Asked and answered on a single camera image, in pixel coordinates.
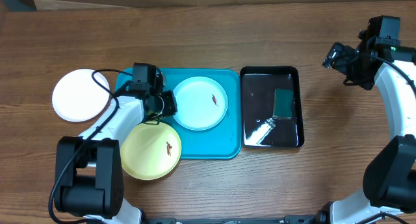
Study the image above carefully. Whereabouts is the light blue plate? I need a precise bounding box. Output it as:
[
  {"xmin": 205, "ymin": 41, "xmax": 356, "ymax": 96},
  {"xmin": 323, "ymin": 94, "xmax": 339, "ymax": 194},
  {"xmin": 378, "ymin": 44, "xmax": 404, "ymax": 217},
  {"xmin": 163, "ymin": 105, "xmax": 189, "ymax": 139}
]
[{"xmin": 174, "ymin": 76, "xmax": 228, "ymax": 131}]

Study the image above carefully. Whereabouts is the green yellow sponge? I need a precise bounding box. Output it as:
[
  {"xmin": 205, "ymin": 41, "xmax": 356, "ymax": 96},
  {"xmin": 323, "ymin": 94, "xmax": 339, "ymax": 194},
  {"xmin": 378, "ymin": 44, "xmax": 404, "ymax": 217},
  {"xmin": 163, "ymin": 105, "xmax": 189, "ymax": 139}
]
[{"xmin": 272, "ymin": 89, "xmax": 294, "ymax": 119}]

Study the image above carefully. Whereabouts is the pink plate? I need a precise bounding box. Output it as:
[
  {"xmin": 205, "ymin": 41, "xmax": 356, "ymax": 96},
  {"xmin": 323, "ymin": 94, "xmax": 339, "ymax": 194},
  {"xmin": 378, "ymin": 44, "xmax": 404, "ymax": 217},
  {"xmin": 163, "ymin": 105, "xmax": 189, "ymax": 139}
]
[{"xmin": 52, "ymin": 69, "xmax": 110, "ymax": 122}]

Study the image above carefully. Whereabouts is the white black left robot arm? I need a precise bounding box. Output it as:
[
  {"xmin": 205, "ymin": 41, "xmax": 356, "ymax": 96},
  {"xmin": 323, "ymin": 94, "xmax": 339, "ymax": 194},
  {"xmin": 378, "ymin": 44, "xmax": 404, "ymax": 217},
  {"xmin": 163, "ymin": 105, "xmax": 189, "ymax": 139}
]
[{"xmin": 48, "ymin": 81, "xmax": 177, "ymax": 223}]

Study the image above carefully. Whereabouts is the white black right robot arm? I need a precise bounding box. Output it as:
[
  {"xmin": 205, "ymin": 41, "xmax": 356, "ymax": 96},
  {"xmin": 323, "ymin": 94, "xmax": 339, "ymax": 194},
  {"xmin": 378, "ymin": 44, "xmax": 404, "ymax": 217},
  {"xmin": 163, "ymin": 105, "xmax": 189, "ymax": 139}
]
[{"xmin": 312, "ymin": 39, "xmax": 415, "ymax": 223}]

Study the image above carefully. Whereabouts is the teal plastic tray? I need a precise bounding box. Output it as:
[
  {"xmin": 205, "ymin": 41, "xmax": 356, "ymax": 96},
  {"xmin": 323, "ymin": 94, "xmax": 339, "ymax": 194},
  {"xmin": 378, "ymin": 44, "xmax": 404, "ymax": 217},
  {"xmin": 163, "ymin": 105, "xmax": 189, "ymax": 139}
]
[{"xmin": 115, "ymin": 67, "xmax": 243, "ymax": 160}]

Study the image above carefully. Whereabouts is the black plastic tray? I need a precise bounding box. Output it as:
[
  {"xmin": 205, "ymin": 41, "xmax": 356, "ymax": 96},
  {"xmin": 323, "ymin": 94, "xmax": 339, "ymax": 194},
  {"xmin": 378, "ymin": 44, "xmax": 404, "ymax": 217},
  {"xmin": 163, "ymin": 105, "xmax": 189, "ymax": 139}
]
[{"xmin": 240, "ymin": 66, "xmax": 305, "ymax": 148}]

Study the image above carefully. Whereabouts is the yellow plate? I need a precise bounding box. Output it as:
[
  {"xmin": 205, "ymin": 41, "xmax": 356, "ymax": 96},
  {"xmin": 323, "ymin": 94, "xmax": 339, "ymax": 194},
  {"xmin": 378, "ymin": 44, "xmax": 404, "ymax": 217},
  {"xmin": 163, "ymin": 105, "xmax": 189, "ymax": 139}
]
[{"xmin": 120, "ymin": 121, "xmax": 182, "ymax": 180}]

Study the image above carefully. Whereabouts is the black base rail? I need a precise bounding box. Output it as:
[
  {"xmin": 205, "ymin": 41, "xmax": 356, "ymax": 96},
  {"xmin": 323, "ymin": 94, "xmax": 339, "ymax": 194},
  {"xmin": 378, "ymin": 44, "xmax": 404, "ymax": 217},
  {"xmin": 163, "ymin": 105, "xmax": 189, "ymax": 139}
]
[{"xmin": 142, "ymin": 215, "xmax": 315, "ymax": 224}]

